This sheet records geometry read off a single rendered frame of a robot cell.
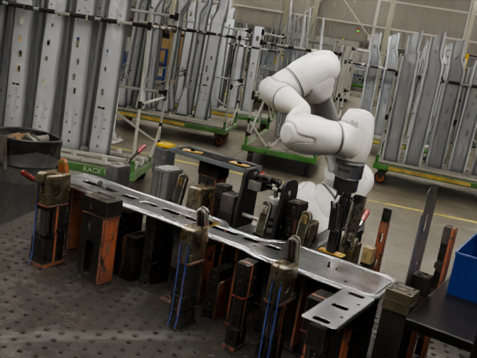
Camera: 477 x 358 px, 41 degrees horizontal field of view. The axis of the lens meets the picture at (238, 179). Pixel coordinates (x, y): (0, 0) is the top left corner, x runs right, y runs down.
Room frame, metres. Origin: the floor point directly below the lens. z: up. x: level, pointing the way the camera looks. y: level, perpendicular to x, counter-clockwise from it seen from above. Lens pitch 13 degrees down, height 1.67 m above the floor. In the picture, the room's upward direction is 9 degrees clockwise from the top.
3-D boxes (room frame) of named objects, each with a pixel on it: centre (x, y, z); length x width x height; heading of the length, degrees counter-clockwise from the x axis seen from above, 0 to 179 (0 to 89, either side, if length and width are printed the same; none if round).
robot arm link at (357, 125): (1.91, -0.32, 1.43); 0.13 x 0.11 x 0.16; 116
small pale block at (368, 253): (1.98, -0.46, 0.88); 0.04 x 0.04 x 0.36; 60
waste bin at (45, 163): (4.52, 1.56, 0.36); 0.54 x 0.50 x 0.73; 169
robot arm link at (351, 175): (1.91, -0.33, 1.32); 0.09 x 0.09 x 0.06
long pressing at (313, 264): (2.15, 0.10, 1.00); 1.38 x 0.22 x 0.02; 60
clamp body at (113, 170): (2.59, 0.50, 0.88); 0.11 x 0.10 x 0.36; 150
